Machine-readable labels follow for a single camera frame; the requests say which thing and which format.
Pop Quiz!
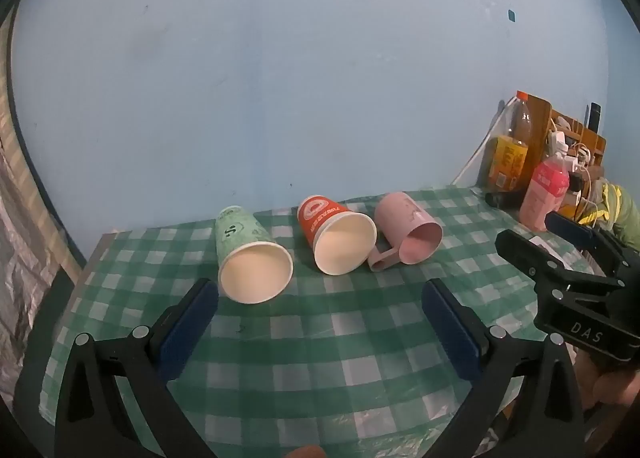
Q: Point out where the red paper cup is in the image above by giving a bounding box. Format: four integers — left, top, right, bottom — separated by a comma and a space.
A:
297, 195, 378, 276

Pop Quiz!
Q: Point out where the green checked tablecloth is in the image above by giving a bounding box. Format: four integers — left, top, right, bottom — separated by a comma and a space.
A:
37, 187, 601, 458

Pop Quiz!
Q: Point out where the pink drink bottle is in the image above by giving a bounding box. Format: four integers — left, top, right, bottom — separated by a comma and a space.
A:
519, 141, 571, 231

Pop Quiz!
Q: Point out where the wooden desk rack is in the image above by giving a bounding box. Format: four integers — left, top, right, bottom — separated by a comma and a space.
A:
520, 94, 608, 219

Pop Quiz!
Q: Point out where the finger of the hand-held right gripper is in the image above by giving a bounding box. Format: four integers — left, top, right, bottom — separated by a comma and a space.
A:
495, 229, 623, 310
544, 211, 640, 284

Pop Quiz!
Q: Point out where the white charger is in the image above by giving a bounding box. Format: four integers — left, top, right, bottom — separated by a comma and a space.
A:
547, 131, 568, 159

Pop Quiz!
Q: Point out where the green paper cup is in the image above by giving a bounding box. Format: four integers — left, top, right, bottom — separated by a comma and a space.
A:
215, 205, 294, 304

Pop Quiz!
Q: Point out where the white cable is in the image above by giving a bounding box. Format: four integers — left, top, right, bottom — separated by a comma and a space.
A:
450, 98, 516, 186

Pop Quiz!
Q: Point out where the yellow-green cloth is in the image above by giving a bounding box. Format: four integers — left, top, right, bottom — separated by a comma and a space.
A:
597, 182, 640, 240

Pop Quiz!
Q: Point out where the orange-capped drink bottle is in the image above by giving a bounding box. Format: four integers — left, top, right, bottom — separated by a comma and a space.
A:
487, 91, 532, 191

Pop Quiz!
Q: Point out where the person's right hand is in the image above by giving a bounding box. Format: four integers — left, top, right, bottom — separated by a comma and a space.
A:
575, 353, 640, 419

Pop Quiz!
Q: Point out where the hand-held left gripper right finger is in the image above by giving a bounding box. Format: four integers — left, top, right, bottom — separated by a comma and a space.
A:
421, 278, 587, 458

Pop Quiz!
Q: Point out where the pink plastic mug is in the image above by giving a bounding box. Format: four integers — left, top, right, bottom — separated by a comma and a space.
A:
367, 191, 444, 273

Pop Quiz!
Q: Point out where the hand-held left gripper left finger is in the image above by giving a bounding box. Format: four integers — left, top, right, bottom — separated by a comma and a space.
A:
54, 278, 219, 458

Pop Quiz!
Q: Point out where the small black object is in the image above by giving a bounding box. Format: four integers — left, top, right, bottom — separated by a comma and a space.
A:
484, 191, 523, 210

